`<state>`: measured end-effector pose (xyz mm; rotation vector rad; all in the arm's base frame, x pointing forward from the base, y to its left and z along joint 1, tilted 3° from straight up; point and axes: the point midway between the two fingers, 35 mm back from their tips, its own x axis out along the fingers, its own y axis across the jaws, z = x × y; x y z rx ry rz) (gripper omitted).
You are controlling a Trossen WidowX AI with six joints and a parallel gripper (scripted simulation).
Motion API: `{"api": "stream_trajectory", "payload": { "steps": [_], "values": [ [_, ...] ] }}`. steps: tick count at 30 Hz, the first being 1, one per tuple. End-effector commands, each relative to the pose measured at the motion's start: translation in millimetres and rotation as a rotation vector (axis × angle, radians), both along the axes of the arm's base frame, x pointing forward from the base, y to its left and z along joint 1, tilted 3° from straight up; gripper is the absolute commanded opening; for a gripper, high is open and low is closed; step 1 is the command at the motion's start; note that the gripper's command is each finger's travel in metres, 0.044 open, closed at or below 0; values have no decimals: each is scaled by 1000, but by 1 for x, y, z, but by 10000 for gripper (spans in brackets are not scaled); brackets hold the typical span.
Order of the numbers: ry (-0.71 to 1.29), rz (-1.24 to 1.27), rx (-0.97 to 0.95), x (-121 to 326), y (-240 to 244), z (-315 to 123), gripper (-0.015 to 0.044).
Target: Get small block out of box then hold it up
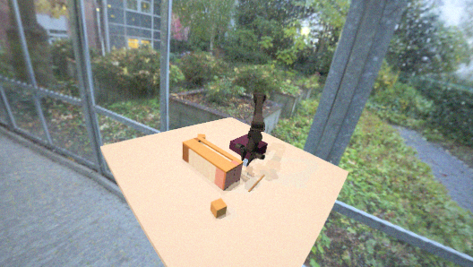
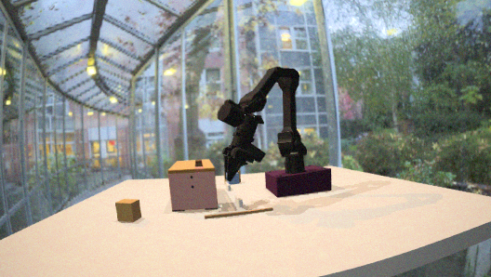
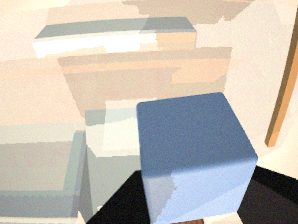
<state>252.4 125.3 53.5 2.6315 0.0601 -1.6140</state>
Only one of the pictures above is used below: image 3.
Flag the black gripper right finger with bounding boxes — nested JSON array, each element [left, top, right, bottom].
[[237, 165, 298, 224]]

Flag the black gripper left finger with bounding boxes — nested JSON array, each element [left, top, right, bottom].
[[86, 171, 150, 224]]

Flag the blue cube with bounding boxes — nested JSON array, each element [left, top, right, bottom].
[[136, 92, 258, 224]]

